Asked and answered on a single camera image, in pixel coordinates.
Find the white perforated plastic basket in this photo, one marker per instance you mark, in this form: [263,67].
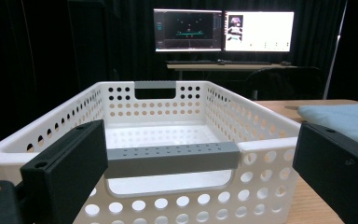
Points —
[174,137]

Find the white-screen computer monitor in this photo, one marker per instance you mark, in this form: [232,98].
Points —
[258,31]

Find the dark-screen computer monitor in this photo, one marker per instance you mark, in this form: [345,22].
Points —
[187,30]

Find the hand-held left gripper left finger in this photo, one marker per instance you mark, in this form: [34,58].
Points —
[65,174]

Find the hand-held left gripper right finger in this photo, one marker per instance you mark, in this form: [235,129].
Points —
[335,169]

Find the black computer mouse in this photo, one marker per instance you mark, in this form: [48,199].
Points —
[221,62]

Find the black office chair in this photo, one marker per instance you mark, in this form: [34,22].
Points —
[287,81]

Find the light blue cloth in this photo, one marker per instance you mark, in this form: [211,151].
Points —
[341,119]

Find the metal stand pole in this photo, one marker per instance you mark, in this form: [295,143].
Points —
[335,46]

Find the wooden desk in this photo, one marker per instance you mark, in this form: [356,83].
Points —
[220,66]

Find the black keyboard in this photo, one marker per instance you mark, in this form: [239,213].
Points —
[190,62]

